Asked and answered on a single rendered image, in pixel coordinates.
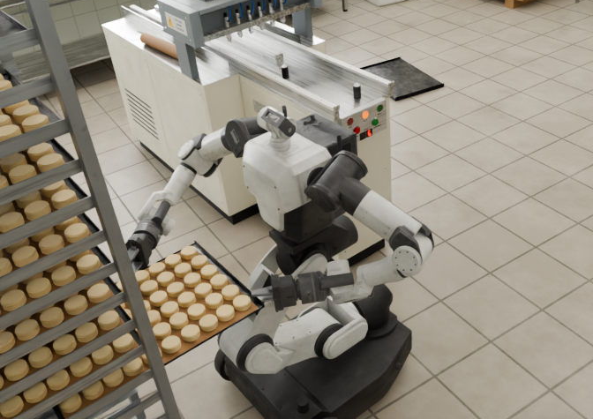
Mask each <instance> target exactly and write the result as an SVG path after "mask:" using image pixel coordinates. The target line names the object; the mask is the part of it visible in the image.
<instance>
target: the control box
mask: <svg viewBox="0 0 593 419"><path fill-rule="evenodd" d="M379 105H382V106H383V109H382V110H381V111H380V112H378V110H377V108H378V106H379ZM365 111H367V112H368V116H367V117H366V118H363V113H364V112H365ZM350 118H353V120H354V121H353V124H352V125H348V120H349V119H350ZM375 118H377V119H378V120H379V123H378V124H377V125H376V126H374V125H373V124H372V121H373V120H374V119H375ZM337 123H338V124H339V125H340V126H342V127H345V128H347V129H349V130H351V131H354V129H355V128H356V127H359V128H360V132H359V133H358V134H357V142H358V141H361V140H363V139H362V133H364V138H368V137H370V136H368V134H369V133H368V131H369V130H371V136H372V135H373V134H376V133H378V132H380V131H383V130H384V129H386V128H387V99H385V98H383V97H380V98H378V99H376V100H374V101H371V102H368V103H366V104H364V105H362V106H360V107H358V108H354V109H352V110H351V111H349V112H346V113H344V114H342V115H340V120H338V121H337ZM369 135H370V134H369Z"/></svg>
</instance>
